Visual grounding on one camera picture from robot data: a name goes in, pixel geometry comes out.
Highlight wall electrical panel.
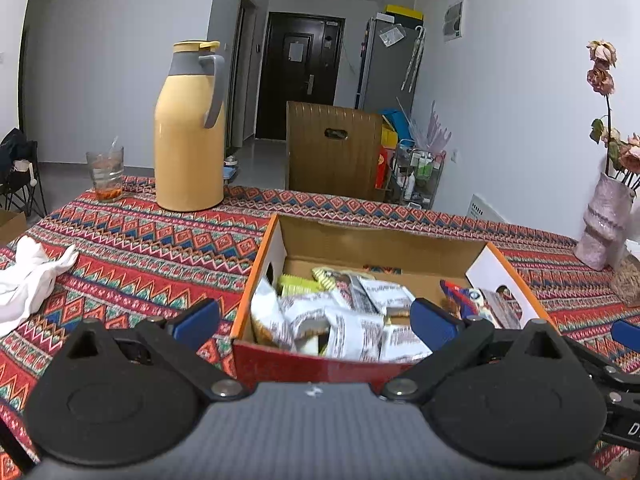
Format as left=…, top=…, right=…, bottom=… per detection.
left=442, top=0, right=466, bottom=43

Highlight grey refrigerator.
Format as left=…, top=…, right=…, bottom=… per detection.
left=357, top=16, right=423, bottom=115

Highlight woven basket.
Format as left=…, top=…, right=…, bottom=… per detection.
left=610, top=255, right=640, bottom=306

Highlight pile of mixed snacks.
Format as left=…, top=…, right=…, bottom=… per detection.
left=250, top=266, right=523, bottom=363

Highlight blue bag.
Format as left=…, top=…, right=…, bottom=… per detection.
left=382, top=109, right=413, bottom=141

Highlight yellow thermos jug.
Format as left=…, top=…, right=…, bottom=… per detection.
left=154, top=40, right=227, bottom=212

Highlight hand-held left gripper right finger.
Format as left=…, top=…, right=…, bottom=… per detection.
left=380, top=299, right=563, bottom=403

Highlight pale purple decoration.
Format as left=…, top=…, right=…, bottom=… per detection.
left=417, top=101, right=452, bottom=153

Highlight pink textured vase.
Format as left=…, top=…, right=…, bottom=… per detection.
left=574, top=172, right=636, bottom=271

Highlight wooden chair back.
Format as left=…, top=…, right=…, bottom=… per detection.
left=286, top=101, right=385, bottom=202

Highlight brown carton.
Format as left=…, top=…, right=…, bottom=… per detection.
left=0, top=210, right=27, bottom=246

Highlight dried pink flowers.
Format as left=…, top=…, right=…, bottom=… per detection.
left=586, top=40, right=640, bottom=183

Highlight green white snack bar packet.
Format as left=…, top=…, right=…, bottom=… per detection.
left=279, top=274, right=326, bottom=298

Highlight yellow box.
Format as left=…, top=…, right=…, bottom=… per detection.
left=385, top=4, right=425, bottom=23

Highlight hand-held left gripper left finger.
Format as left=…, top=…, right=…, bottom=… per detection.
left=62, top=299, right=251, bottom=401

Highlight white folded umbrella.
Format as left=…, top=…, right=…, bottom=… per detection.
left=402, top=27, right=426, bottom=93

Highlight glass cup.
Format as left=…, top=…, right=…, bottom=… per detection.
left=86, top=136, right=125, bottom=203

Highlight cardboard box with orange rim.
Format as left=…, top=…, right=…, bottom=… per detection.
left=231, top=213, right=558, bottom=391

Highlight red gift box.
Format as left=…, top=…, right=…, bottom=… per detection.
left=375, top=146, right=396, bottom=191

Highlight black folding chair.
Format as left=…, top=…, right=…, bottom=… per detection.
left=0, top=129, right=48, bottom=218

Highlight dark entrance door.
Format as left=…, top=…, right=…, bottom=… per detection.
left=256, top=11, right=346, bottom=141

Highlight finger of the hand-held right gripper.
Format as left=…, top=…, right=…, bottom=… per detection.
left=611, top=319, right=640, bottom=347
left=562, top=335, right=640, bottom=396

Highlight white cloth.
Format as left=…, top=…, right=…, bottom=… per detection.
left=0, top=236, right=80, bottom=337

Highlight metal wire cart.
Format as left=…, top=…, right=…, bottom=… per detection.
left=392, top=147, right=446, bottom=208

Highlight patterned red tablecloth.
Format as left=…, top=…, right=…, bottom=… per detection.
left=0, top=176, right=640, bottom=480

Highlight clear plastic bag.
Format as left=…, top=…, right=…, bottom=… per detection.
left=378, top=25, right=406, bottom=47

